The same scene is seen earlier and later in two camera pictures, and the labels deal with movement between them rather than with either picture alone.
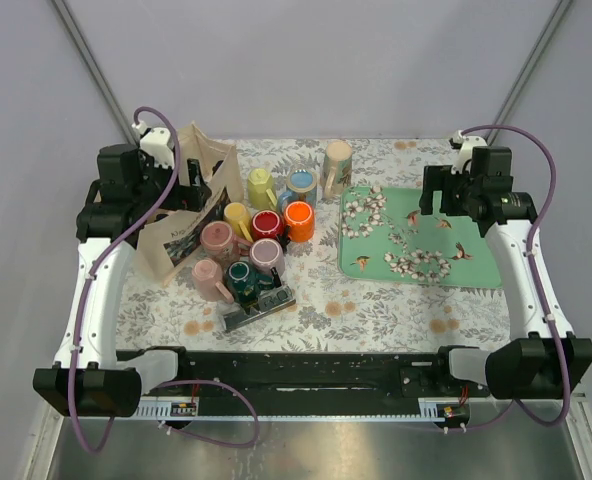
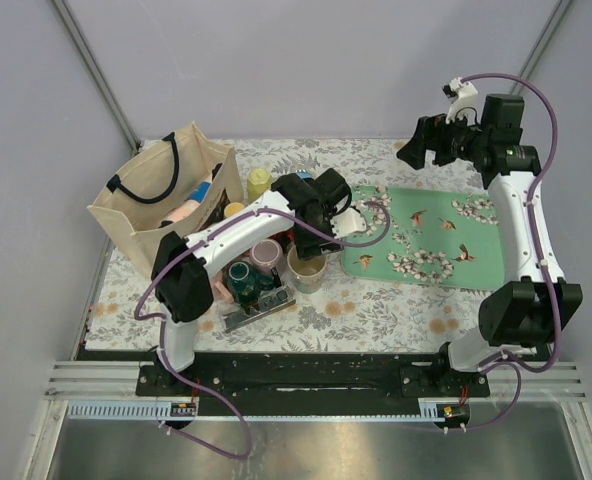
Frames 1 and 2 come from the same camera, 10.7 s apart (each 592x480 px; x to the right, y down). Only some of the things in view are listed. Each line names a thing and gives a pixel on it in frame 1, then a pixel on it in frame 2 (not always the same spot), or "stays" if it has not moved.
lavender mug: [267, 253] stays
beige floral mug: [337, 167] → [307, 274]
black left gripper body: [186, 196] → [311, 242]
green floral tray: [384, 235] stays
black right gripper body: [440, 178] → [462, 141]
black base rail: [311, 377] stays
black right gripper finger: [447, 205] → [444, 155]
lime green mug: [260, 194] stays
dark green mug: [244, 283] stays
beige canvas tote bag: [168, 239] stays
